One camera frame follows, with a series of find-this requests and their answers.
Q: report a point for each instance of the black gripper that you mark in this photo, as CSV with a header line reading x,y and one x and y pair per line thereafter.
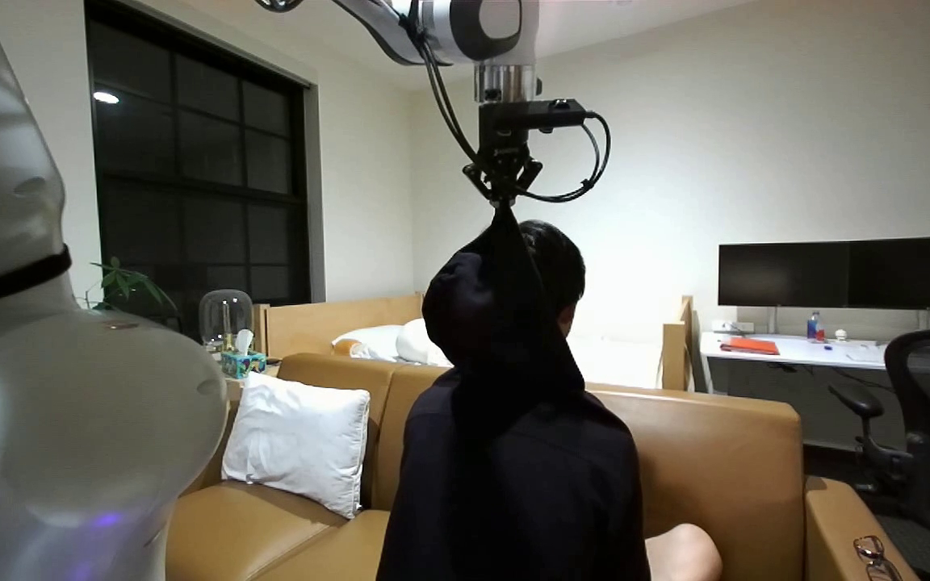
x,y
509,145

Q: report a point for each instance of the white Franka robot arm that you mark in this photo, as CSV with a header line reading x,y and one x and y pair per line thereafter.
x,y
55,430

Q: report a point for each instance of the round white bed pillow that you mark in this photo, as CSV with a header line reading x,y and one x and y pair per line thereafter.
x,y
421,344

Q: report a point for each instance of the white bedding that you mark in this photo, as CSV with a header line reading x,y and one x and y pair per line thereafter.
x,y
378,344

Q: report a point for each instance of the red item on desk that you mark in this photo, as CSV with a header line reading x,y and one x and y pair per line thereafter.
x,y
749,345

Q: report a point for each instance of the glass dome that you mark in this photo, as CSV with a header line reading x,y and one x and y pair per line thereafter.
x,y
223,315

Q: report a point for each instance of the dark grid window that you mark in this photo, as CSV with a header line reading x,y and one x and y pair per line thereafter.
x,y
194,161

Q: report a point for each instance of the teal tissue box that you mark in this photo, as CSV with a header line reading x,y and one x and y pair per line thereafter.
x,y
239,358

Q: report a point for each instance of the white dotted pillow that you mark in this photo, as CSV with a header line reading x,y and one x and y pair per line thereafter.
x,y
298,440

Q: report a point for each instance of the white desk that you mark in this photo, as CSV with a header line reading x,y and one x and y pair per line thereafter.
x,y
800,352

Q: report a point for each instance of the blue bottle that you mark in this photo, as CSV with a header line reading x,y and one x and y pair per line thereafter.
x,y
815,327

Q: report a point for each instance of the tan leather sofa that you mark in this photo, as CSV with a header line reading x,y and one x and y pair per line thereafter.
x,y
713,462

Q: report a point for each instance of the wide black monitor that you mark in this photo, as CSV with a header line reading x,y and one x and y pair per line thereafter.
x,y
840,275

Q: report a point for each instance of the green house plant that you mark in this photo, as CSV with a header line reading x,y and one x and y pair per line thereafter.
x,y
129,292

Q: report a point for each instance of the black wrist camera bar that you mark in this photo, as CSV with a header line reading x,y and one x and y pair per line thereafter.
x,y
540,113

